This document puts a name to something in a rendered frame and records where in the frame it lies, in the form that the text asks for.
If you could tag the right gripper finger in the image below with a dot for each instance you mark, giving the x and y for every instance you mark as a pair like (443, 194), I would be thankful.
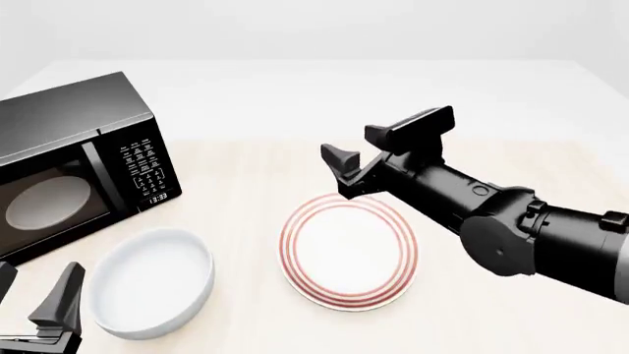
(344, 162)
(379, 138)

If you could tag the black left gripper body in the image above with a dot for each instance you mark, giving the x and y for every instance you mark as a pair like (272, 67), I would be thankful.
(44, 344)

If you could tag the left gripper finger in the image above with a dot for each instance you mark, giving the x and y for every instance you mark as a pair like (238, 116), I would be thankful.
(61, 302)
(6, 280)

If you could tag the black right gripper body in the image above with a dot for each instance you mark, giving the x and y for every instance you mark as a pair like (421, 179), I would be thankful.
(361, 184)

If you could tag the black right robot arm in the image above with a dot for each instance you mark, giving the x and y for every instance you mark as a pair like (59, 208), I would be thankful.
(491, 228)

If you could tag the white plate with red rings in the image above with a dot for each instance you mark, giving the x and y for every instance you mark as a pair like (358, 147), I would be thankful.
(349, 250)

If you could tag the white bowl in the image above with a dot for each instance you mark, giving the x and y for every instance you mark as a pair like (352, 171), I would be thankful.
(152, 284)

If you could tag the white round microwave turntable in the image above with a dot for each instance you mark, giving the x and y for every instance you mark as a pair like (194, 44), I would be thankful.
(49, 203)

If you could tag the black microwave oven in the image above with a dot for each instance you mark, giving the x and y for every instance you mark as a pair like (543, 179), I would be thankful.
(64, 110)

